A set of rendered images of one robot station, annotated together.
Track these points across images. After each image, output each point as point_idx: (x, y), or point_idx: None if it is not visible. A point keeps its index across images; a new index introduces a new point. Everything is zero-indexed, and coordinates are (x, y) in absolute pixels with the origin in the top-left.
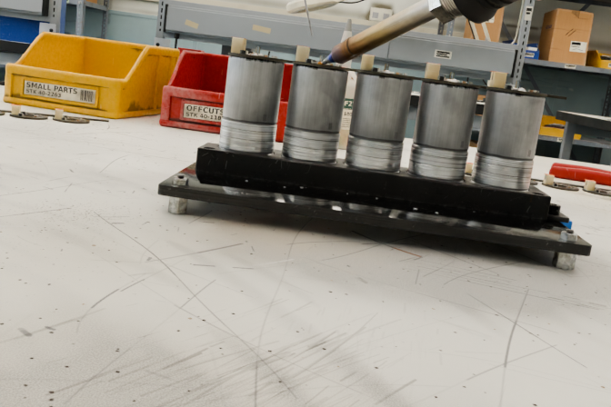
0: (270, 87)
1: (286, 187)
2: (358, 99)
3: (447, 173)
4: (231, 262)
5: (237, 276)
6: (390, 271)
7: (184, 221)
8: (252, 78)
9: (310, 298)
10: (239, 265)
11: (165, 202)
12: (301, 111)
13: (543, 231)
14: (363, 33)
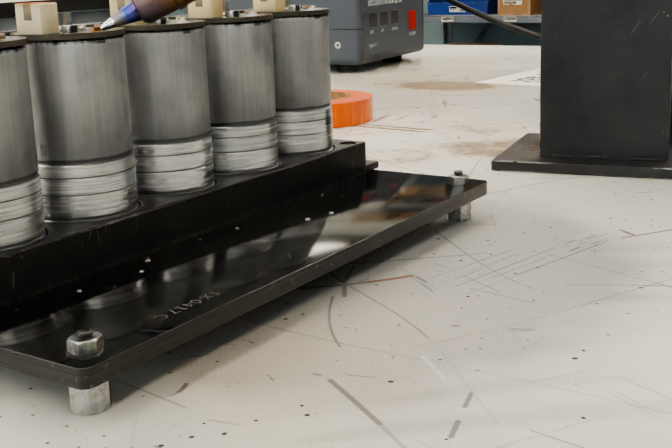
0: (30, 98)
1: (143, 270)
2: (150, 78)
3: (275, 155)
4: (435, 404)
5: (512, 410)
6: (478, 305)
7: (165, 409)
8: (10, 89)
9: (606, 375)
10: (455, 400)
11: (3, 409)
12: (93, 126)
13: (422, 185)
14: None
